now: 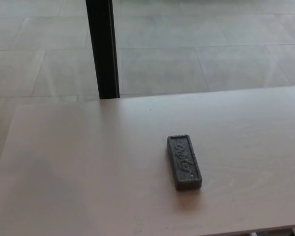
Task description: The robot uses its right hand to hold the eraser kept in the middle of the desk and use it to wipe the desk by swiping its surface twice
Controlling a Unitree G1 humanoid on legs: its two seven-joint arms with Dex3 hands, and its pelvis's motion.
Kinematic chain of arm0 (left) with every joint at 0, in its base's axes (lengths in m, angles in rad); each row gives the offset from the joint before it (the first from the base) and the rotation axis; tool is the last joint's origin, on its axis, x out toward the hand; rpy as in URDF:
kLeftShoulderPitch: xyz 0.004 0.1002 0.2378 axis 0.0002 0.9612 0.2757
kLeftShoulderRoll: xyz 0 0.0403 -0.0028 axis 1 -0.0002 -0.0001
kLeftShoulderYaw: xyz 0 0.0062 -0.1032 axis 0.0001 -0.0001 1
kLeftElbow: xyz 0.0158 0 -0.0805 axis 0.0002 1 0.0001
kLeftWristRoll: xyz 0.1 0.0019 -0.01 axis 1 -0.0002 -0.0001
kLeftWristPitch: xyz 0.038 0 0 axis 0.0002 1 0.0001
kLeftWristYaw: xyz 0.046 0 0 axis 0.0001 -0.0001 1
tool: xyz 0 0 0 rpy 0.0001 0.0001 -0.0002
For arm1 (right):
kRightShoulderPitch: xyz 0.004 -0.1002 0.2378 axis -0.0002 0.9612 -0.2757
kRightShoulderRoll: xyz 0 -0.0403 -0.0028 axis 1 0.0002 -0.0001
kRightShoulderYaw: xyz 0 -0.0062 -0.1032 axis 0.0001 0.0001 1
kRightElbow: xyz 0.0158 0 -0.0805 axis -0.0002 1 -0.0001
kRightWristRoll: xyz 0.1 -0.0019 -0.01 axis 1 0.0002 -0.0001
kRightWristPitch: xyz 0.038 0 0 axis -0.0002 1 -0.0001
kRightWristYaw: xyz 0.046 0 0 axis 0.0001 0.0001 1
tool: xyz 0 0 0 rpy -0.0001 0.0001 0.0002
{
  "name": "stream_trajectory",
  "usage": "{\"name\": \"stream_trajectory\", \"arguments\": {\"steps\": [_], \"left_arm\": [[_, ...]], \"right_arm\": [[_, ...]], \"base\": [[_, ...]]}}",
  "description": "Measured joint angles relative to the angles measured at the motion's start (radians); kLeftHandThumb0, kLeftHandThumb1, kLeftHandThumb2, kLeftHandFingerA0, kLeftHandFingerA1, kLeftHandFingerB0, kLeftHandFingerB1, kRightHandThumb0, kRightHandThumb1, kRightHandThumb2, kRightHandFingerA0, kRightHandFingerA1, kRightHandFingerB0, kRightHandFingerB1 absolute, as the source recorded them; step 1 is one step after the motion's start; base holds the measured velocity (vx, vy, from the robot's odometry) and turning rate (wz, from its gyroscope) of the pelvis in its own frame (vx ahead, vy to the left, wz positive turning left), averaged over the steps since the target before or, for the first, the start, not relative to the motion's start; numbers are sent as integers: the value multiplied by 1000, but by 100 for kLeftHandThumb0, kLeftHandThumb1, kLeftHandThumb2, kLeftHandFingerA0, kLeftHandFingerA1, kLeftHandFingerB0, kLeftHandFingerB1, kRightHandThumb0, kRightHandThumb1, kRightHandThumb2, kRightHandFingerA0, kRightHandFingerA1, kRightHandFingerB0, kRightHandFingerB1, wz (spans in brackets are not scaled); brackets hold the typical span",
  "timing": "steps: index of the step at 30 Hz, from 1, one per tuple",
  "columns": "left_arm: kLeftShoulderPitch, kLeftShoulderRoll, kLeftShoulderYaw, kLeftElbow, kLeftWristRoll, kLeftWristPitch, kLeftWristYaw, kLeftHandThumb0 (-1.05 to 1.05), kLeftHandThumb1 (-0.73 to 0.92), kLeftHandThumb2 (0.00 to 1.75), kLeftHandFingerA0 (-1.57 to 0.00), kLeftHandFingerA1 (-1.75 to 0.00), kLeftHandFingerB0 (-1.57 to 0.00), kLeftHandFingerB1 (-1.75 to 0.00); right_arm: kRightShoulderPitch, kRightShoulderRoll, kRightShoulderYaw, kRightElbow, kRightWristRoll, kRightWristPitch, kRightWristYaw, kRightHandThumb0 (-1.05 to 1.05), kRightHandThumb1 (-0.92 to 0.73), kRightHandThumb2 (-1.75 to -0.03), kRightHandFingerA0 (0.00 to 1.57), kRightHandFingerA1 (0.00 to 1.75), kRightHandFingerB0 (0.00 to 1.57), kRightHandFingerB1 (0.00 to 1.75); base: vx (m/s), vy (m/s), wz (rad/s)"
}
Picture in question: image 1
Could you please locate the black vertical metal post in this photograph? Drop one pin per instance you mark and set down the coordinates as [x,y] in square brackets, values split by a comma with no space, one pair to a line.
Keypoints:
[102,49]

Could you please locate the dark grey foam board eraser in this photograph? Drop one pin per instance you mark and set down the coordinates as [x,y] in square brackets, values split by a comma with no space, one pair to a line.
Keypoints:
[184,162]

